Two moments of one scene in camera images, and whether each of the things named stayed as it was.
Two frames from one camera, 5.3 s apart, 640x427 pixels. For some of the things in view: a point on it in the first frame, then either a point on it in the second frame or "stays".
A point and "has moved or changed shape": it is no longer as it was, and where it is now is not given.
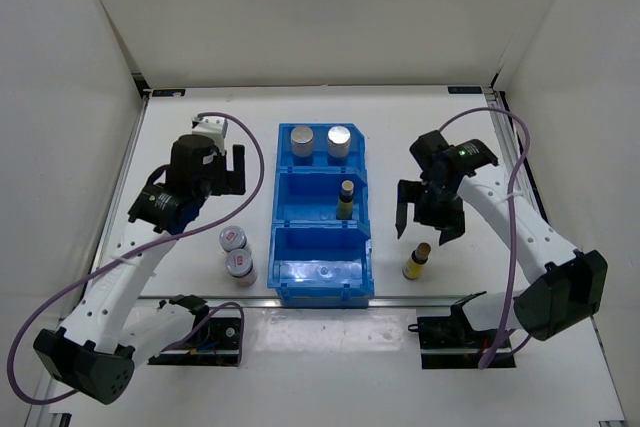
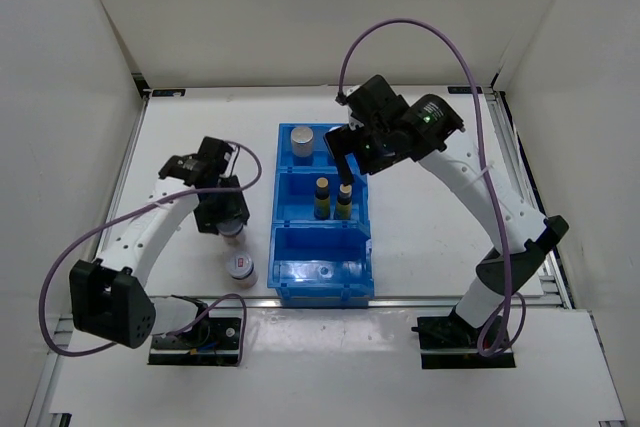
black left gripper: x=231 y=181 → x=234 y=208
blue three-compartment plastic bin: x=318 y=260 stays
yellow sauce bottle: x=414 y=265 → x=322 y=199
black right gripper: x=451 y=223 → x=341 y=143
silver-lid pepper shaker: x=302 y=141 stays
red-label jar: x=232 y=238 has moved or changed shape
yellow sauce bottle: x=344 y=207 stays
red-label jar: x=239 y=264 stays
